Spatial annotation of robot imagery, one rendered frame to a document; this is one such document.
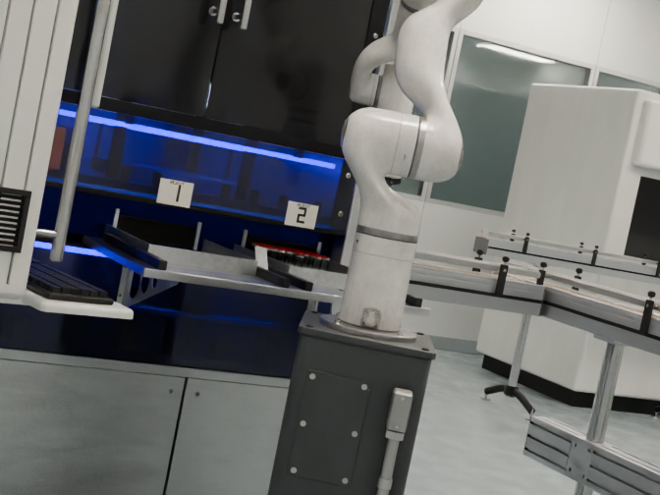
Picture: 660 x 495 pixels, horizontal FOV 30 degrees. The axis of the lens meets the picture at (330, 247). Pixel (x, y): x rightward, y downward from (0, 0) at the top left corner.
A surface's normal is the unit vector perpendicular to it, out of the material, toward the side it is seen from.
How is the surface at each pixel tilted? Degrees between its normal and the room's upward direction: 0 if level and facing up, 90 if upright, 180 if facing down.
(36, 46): 90
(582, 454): 90
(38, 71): 90
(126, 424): 90
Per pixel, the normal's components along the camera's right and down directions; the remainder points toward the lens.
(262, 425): 0.44, 0.15
